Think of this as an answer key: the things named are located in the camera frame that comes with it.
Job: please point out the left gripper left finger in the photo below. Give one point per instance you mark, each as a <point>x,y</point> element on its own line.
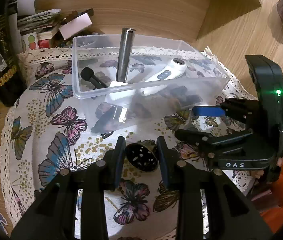
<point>115,161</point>

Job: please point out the small white cardboard box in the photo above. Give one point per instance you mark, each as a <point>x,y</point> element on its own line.
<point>75,26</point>

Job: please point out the silver metal cylinder tube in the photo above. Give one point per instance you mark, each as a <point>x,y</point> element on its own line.
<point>125,48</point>

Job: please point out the stack of papers and books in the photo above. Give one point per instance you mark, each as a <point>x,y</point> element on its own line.
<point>31,29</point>

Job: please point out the clear plastic storage box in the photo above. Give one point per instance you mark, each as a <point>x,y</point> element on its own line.
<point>202,81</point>

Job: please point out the black white charger plug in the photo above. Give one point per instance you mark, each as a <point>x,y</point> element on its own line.
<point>119,100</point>

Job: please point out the round black perforated tin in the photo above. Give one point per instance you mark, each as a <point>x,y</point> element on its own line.
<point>142,155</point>

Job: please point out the small black microphone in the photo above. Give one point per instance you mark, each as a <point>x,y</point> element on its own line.
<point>91,81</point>

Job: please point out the white handheld massager device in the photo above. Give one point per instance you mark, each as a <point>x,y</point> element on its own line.
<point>175,68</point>

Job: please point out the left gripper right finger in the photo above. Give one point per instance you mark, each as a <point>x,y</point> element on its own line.
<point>168,159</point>

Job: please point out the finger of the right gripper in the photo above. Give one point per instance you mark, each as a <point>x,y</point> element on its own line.
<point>210,111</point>
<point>194,138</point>

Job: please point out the dark wine bottle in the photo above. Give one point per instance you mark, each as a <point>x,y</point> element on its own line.
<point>12,84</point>

